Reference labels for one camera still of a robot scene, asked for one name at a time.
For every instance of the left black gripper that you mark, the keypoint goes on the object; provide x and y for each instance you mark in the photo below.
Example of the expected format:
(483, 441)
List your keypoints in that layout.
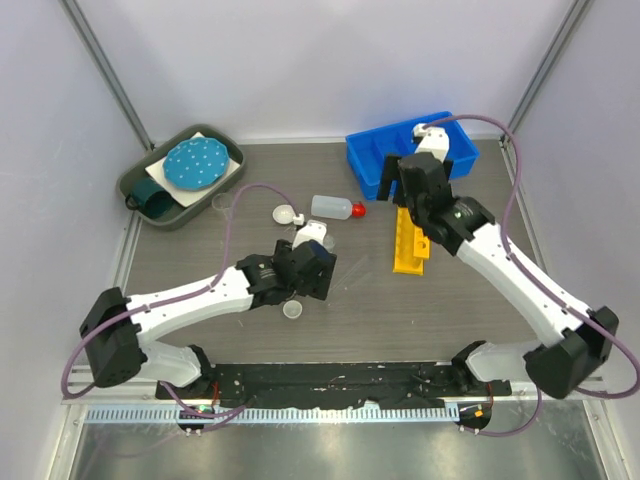
(318, 285)

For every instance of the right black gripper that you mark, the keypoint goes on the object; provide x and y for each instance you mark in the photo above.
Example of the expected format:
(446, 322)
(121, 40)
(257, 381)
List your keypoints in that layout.
(390, 173)

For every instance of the thin clear test tube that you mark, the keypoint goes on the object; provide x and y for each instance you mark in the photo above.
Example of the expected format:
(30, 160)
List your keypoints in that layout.
(353, 273)

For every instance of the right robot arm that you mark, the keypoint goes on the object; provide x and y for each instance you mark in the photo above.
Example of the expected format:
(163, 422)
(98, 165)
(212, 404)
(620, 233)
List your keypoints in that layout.
(572, 339)

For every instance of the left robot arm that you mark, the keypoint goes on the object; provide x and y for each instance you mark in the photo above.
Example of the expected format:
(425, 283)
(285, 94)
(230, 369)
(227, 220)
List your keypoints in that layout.
(123, 334)

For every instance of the small translucent plastic cup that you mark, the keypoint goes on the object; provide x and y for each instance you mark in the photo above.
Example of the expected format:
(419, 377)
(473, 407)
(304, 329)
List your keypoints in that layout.
(292, 309)

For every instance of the blue divided plastic bin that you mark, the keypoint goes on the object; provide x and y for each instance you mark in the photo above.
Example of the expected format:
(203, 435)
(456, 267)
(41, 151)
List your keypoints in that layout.
(366, 151)

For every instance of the small white ceramic dish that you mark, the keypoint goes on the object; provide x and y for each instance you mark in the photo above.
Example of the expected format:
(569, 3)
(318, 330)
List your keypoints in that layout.
(284, 215)

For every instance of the white squeeze bottle red cap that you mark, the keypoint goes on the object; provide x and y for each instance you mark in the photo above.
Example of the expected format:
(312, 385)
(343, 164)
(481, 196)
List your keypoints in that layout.
(336, 208)

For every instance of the yellow test tube rack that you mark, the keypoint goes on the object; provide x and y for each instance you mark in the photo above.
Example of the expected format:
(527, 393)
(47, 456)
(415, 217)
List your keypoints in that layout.
(411, 247)

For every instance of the clear glass beaker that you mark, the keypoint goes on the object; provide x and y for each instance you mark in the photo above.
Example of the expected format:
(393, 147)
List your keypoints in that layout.
(222, 205)

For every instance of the white square board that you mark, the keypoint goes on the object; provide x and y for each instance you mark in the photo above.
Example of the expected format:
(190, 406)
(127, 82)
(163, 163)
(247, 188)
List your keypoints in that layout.
(187, 198)

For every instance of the blue dotted plate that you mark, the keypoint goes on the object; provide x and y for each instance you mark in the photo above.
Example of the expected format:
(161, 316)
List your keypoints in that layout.
(196, 163)

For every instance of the dark green mug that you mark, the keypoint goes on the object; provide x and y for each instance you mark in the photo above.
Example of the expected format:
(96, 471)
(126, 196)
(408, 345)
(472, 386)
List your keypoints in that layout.
(149, 199)

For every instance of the grey-green plastic tray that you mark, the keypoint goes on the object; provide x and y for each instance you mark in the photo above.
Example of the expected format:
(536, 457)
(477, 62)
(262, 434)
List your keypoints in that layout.
(178, 216)

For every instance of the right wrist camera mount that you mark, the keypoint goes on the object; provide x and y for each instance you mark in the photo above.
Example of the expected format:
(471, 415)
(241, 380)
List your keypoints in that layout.
(431, 139)

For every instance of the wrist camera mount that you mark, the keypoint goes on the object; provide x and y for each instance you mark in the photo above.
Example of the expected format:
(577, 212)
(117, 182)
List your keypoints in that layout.
(431, 139)
(308, 230)

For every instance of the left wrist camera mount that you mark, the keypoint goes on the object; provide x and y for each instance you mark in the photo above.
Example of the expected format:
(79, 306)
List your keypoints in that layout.
(308, 230)

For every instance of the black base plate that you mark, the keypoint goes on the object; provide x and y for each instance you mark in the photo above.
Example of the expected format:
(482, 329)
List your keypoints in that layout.
(338, 386)

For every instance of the white slotted cable duct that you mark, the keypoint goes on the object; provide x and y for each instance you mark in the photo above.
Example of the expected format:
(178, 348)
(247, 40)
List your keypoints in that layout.
(369, 413)

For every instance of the right aluminium frame post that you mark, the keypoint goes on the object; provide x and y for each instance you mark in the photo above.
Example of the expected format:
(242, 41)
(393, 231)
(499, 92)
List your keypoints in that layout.
(562, 37)

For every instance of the aluminium frame post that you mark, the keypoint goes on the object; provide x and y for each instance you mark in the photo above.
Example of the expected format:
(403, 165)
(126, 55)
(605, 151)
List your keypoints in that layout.
(562, 37)
(89, 39)

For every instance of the left aluminium frame post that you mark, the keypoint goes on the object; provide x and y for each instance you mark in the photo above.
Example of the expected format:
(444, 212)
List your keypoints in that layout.
(89, 39)

